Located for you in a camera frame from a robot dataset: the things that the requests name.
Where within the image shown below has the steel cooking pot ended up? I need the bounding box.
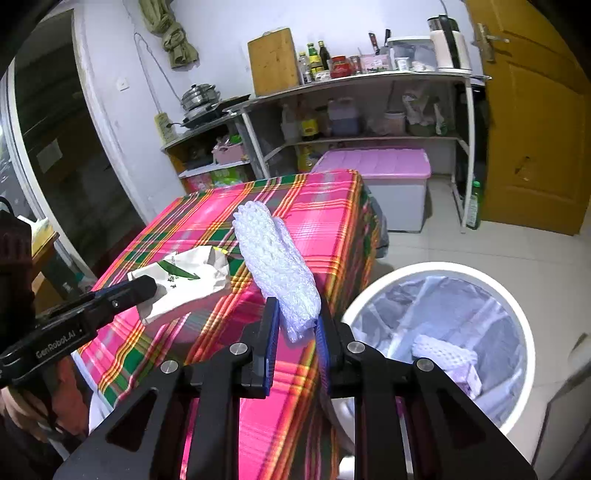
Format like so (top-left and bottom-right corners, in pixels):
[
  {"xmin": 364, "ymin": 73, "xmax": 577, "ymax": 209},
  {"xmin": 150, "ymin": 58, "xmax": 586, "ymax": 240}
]
[{"xmin": 180, "ymin": 84, "xmax": 221, "ymax": 111}]

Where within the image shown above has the small wooden side table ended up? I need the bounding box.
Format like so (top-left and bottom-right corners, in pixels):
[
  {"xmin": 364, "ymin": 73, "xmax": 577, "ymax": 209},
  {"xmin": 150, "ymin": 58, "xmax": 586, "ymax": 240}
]
[{"xmin": 31, "ymin": 232, "xmax": 62, "ymax": 314}]

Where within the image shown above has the wooden cutting board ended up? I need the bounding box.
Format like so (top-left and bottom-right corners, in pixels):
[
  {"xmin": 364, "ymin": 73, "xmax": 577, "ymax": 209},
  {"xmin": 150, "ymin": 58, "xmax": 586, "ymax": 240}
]
[{"xmin": 247, "ymin": 28, "xmax": 301, "ymax": 97}]

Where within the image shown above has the pink lid storage box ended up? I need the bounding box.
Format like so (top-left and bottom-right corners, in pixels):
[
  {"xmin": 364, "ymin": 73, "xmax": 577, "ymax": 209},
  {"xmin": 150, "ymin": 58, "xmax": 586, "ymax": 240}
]
[{"xmin": 312, "ymin": 148, "xmax": 432, "ymax": 233}]

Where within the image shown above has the white electric kettle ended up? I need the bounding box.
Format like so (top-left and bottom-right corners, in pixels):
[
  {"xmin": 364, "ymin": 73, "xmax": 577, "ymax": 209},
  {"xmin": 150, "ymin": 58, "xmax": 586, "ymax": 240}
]
[{"xmin": 428, "ymin": 15, "xmax": 472, "ymax": 72}]

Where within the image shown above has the white foam net sleeve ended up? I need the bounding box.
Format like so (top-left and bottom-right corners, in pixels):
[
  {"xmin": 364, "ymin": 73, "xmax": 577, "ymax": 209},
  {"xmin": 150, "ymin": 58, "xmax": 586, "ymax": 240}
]
[{"xmin": 232, "ymin": 201, "xmax": 322, "ymax": 344}]

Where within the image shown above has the yellow wooden door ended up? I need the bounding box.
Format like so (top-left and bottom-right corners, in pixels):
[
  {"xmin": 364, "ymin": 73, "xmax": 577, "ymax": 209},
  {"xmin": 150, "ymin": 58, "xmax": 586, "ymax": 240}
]
[{"xmin": 467, "ymin": 0, "xmax": 590, "ymax": 235}]

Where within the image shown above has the purple white carton box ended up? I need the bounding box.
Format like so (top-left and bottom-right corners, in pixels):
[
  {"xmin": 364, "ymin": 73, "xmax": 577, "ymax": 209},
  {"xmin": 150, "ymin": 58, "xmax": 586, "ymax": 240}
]
[{"xmin": 447, "ymin": 364, "xmax": 482, "ymax": 400}]

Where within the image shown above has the green glass bottle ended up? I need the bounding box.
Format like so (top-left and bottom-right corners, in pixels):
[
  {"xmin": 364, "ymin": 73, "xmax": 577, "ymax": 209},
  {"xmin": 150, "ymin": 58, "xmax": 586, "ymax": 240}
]
[{"xmin": 467, "ymin": 180, "xmax": 483, "ymax": 230}]

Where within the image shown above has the red lid jar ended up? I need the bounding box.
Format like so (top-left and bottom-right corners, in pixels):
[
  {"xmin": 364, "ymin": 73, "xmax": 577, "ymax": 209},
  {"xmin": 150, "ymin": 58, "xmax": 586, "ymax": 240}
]
[{"xmin": 331, "ymin": 55, "xmax": 353, "ymax": 79}]

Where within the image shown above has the crumpled white paper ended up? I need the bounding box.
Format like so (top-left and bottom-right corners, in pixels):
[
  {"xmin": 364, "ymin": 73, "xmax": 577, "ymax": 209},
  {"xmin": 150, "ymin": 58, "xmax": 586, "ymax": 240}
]
[{"xmin": 127, "ymin": 246, "xmax": 230, "ymax": 326}]

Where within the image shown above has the white round trash bin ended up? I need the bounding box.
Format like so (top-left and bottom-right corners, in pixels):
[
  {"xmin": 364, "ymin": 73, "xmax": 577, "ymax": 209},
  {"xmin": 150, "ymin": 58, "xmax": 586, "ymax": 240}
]
[{"xmin": 342, "ymin": 262, "xmax": 536, "ymax": 434}]

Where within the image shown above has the long white foam net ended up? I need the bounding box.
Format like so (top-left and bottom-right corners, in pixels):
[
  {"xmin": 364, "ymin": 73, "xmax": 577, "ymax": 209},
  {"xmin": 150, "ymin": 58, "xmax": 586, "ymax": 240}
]
[{"xmin": 412, "ymin": 335, "xmax": 478, "ymax": 371}]

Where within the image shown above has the person's left hand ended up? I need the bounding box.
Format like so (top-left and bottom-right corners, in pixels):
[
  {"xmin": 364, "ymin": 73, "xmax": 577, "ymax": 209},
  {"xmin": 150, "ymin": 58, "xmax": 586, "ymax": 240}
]
[{"xmin": 1, "ymin": 357, "xmax": 89, "ymax": 443}]

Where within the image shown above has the white metal shelf rack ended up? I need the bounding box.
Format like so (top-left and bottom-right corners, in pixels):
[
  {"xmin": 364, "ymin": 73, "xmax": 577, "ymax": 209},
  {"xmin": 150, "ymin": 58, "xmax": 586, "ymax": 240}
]
[{"xmin": 225, "ymin": 70, "xmax": 489, "ymax": 231}]

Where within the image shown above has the pink plastic basket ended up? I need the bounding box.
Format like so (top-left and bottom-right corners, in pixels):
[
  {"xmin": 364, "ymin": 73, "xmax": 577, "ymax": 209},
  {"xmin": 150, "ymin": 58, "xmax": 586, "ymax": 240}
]
[{"xmin": 212, "ymin": 143, "xmax": 245, "ymax": 165}]

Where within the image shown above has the pink plaid tablecloth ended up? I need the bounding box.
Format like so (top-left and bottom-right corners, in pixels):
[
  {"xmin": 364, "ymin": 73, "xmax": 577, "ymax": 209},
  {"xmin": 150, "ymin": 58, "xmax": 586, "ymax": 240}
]
[{"xmin": 73, "ymin": 170, "xmax": 380, "ymax": 479}]

